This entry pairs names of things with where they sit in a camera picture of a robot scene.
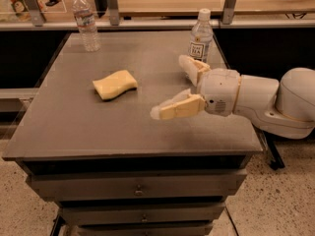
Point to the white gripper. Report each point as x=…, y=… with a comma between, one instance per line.
x=219, y=90

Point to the clear ribbed water bottle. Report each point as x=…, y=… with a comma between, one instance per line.
x=85, y=20

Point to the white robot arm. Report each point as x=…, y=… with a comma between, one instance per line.
x=284, y=108

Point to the tea bottle with white cap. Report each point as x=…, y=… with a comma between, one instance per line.
x=201, y=37

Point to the yellow sponge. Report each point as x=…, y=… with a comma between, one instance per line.
x=115, y=84

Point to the orange labelled bottle background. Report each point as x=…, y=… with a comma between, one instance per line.
x=14, y=11

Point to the wooden shelf with metal posts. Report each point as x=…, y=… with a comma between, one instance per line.
x=62, y=12

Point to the dark drawer cabinet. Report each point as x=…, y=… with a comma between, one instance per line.
x=110, y=167

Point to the small black object on shelf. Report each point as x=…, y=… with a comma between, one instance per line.
x=51, y=3

